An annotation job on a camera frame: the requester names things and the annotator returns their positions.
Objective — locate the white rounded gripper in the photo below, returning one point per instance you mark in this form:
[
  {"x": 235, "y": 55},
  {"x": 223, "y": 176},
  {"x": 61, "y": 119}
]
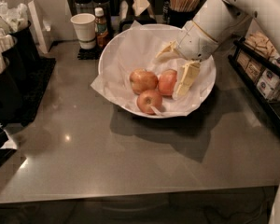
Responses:
[{"x": 194, "y": 42}]

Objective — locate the red apple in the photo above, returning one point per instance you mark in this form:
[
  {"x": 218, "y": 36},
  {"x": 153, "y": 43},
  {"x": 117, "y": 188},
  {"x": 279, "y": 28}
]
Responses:
[
  {"x": 142, "y": 80},
  {"x": 167, "y": 82},
  {"x": 148, "y": 100}
]

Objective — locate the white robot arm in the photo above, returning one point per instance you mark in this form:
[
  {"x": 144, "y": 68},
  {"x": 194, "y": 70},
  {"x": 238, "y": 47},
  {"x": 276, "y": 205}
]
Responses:
[{"x": 217, "y": 17}]

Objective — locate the red apple front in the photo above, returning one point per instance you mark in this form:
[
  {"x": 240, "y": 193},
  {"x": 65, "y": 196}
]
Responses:
[{"x": 148, "y": 100}]

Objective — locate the white bowl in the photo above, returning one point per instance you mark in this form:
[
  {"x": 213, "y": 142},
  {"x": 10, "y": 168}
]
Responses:
[{"x": 121, "y": 50}]

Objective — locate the white paper liner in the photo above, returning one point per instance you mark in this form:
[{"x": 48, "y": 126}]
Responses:
[{"x": 137, "y": 50}]

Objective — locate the black stir stick holder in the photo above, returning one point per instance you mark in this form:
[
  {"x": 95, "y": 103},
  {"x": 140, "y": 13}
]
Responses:
[{"x": 178, "y": 19}]

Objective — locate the white napkin in dispenser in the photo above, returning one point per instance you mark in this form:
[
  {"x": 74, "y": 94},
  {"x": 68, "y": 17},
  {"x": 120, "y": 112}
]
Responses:
[{"x": 139, "y": 6}]

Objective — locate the small tea bottle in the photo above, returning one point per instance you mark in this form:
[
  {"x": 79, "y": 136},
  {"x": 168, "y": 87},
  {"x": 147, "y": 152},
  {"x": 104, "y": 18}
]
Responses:
[{"x": 102, "y": 34}]

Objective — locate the black condiment rack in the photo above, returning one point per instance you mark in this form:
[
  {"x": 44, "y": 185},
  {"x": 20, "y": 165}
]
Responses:
[{"x": 261, "y": 77}]

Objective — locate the black coaster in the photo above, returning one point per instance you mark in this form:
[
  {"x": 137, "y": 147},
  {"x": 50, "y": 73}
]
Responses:
[{"x": 89, "y": 54}]

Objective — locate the white paper cup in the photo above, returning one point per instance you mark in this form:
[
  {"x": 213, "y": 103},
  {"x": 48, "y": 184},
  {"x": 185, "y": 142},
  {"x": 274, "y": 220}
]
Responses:
[{"x": 84, "y": 26}]

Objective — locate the black tray mat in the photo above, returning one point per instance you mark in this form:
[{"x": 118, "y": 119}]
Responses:
[{"x": 38, "y": 81}]

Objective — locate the black cutlery holder rear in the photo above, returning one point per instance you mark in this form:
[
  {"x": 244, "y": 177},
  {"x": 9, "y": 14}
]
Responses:
[{"x": 27, "y": 48}]

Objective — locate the black cutlery holder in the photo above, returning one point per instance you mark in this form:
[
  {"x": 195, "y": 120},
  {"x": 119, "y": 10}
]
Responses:
[
  {"x": 16, "y": 67},
  {"x": 11, "y": 99},
  {"x": 27, "y": 48}
]

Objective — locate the black cutlery holder middle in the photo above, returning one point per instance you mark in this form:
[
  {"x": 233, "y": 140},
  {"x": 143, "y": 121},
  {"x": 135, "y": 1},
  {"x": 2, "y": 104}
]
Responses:
[{"x": 16, "y": 67}]

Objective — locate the black cutlery holder front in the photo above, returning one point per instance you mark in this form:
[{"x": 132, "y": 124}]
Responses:
[{"x": 11, "y": 99}]

